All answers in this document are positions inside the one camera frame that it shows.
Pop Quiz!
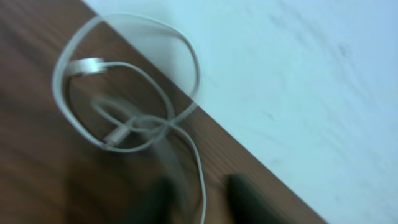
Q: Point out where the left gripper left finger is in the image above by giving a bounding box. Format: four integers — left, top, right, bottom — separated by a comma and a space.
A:
118, 177, 187, 224

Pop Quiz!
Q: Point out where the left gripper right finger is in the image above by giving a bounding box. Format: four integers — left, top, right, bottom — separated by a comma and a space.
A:
226, 174, 287, 224

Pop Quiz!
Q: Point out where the white usb cable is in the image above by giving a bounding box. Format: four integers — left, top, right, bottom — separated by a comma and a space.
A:
51, 12, 208, 224

